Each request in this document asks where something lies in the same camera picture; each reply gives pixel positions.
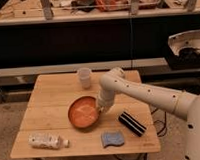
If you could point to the black striped eraser block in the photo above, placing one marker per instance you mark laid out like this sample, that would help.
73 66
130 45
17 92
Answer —
126 119

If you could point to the blue sponge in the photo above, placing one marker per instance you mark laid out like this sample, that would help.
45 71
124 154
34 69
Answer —
115 139

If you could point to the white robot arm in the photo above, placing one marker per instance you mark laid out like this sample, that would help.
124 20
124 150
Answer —
182 104

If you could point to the wooden folding table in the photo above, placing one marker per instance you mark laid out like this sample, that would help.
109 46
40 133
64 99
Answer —
47 112

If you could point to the white plastic bottle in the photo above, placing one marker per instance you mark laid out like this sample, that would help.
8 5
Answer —
47 141

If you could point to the translucent plastic cup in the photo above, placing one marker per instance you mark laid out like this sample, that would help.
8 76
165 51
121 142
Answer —
84 76

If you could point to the long wooden shelf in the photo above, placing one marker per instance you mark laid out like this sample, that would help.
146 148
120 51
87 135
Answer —
24 12

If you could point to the white round machine housing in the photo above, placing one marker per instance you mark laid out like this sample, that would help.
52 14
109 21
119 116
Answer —
184 50

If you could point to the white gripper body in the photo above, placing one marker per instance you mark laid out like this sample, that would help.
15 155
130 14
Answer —
105 100

